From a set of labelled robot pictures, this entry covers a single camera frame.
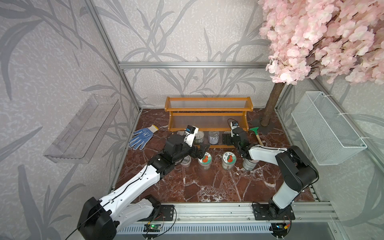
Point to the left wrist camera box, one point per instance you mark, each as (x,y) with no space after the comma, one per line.
(190,134)

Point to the aluminium front rail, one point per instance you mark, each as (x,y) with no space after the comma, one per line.
(242,212)

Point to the orange wooden three-tier shelf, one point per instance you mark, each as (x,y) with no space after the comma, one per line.
(207,114)

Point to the purple label tin can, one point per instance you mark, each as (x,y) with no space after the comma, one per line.
(214,137)

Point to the right circuit board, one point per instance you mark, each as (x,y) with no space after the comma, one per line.
(280,227)

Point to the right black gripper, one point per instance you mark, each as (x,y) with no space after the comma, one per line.
(228,137)

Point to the white wire mesh basket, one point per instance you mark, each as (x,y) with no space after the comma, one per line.
(330,137)

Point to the blue white work glove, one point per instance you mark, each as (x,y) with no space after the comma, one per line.
(141,137)

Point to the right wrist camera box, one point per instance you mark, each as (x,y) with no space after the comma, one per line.
(234,125)

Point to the tomato lid jar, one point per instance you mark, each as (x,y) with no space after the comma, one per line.
(205,162)
(228,160)

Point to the green wooden-handled garden trowel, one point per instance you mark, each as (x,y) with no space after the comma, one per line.
(255,130)

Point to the aluminium wall frame bar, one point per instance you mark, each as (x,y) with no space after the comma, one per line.
(191,65)

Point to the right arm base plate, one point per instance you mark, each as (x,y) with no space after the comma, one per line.
(270,212)

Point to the clear acrylic wall shelf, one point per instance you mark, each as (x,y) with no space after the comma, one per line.
(78,142)

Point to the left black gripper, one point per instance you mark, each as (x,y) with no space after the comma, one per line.
(200,153)

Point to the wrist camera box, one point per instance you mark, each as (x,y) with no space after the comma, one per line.
(190,134)
(234,125)

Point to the circuit board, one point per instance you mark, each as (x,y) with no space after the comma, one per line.
(152,228)
(280,227)

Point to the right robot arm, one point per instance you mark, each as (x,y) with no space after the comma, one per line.
(295,168)

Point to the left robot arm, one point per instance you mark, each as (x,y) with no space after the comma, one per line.
(102,219)

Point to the left circuit board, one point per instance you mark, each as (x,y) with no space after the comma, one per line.
(152,228)

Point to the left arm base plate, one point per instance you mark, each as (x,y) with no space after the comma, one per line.
(163,213)

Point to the pink cherry blossom tree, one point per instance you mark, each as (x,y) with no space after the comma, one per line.
(322,38)

